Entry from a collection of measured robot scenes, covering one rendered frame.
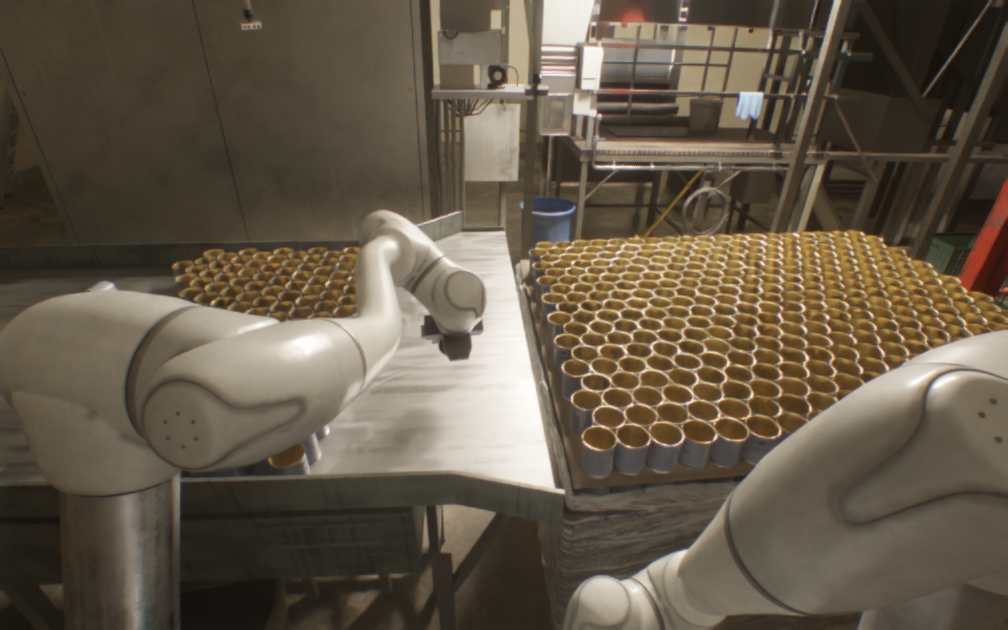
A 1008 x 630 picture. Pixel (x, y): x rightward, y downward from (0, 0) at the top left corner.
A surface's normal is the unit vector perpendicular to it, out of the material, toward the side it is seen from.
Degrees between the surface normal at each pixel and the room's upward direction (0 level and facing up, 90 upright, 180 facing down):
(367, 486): 90
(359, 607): 0
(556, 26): 99
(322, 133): 90
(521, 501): 90
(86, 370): 57
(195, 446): 70
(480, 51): 90
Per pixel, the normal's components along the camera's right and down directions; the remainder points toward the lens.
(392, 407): 0.02, -0.87
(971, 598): -0.58, 0.32
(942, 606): -0.77, 0.26
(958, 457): -0.76, -0.04
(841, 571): -0.65, 0.48
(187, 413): -0.06, 0.19
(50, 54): 0.07, 0.50
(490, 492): -0.22, 0.48
